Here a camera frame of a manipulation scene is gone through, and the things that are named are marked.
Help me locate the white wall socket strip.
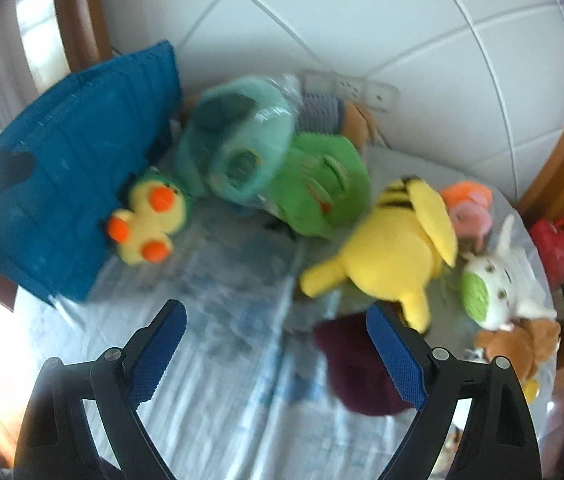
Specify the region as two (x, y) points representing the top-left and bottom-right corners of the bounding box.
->
(303, 70), (399, 112)

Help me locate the orange and pink plush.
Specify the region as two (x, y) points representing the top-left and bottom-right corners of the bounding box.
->
(440, 183), (493, 248)

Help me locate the white rabbit plush green belly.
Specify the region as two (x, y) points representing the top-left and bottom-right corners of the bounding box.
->
(460, 215), (557, 331)

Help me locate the striped plush doll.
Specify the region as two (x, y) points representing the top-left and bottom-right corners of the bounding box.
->
(297, 91), (383, 148)

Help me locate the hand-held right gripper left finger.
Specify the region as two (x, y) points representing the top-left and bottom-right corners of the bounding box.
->
(14, 299), (187, 480)

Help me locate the blue fabric storage bin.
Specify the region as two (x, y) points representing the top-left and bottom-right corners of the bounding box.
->
(0, 40), (183, 303)

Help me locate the brown bear plush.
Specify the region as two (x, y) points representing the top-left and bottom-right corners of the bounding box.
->
(474, 319), (561, 383)

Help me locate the teal plush in plastic bag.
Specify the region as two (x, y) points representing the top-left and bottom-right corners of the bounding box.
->
(173, 76), (303, 208)

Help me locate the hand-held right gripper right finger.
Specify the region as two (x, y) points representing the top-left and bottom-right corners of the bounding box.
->
(366, 304), (542, 480)

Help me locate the green frog plush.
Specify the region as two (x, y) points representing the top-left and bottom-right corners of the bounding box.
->
(267, 132), (373, 238)

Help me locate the yellow duck plush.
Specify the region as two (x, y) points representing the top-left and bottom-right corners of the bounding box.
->
(108, 174), (193, 267)

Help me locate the red handbag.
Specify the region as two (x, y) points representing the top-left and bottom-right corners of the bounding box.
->
(529, 219), (564, 286)

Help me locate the maroon plush cloth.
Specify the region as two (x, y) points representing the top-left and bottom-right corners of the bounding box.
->
(312, 312), (420, 417)

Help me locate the yellow mouse plush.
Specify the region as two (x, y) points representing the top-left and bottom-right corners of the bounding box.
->
(300, 176), (458, 333)

